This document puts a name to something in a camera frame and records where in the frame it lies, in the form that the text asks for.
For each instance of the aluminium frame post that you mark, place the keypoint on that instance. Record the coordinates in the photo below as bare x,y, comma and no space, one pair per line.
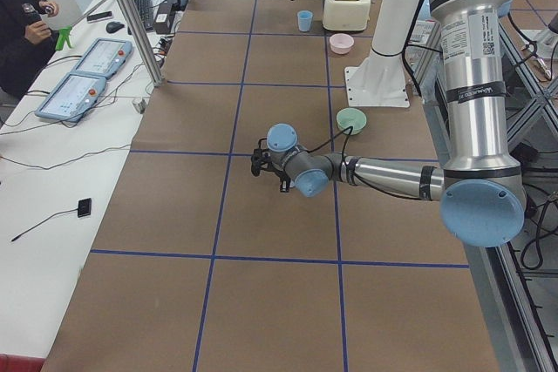
140,38

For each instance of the near teach pendant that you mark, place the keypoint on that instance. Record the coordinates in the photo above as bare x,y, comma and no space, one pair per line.
72,98

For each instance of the black keyboard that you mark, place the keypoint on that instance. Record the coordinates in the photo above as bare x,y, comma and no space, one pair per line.
145,11

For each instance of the far teach pendant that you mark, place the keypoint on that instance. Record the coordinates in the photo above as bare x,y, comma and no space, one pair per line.
104,57

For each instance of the pink bowl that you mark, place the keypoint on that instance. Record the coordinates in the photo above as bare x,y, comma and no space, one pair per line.
341,43

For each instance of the green bowl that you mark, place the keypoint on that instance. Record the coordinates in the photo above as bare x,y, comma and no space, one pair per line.
351,120

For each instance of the teach pendant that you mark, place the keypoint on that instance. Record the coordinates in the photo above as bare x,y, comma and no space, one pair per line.
104,57
72,98

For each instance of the green clamp tool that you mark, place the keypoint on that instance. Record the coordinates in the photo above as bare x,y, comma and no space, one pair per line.
64,38

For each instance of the cream toaster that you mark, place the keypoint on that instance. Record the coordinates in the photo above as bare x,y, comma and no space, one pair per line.
346,15

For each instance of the person in black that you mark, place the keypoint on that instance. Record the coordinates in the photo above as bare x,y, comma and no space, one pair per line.
25,47

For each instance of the blue cup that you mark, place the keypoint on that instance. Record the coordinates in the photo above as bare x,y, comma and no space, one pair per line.
304,20

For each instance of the black square sensor pad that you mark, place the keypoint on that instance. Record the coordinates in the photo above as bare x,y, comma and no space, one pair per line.
84,207

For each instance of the black computer mouse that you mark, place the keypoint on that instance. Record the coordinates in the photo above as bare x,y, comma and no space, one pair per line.
113,27

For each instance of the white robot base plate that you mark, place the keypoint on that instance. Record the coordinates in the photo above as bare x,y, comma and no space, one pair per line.
376,87

